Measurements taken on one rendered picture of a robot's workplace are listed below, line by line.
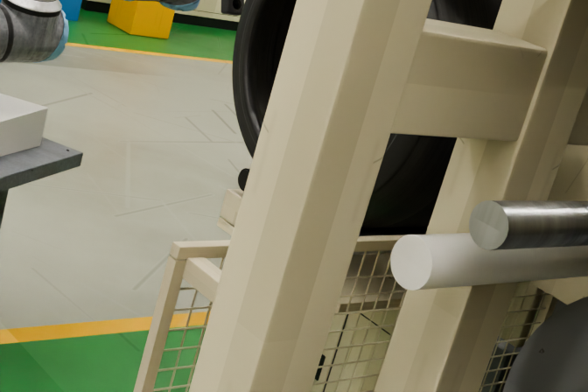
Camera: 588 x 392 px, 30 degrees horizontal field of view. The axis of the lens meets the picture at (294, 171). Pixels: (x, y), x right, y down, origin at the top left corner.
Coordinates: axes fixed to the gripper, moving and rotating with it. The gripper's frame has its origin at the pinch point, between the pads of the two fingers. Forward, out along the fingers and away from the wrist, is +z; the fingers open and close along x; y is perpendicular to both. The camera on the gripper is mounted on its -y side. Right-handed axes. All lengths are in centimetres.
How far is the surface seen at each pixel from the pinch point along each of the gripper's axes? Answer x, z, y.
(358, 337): 28, 31, -63
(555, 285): 21, 71, -23
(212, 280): -58, 72, -17
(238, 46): -11.8, 8.0, -9.2
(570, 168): 21, 63, -4
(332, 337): 60, -2, -90
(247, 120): -12.1, 17.6, -19.8
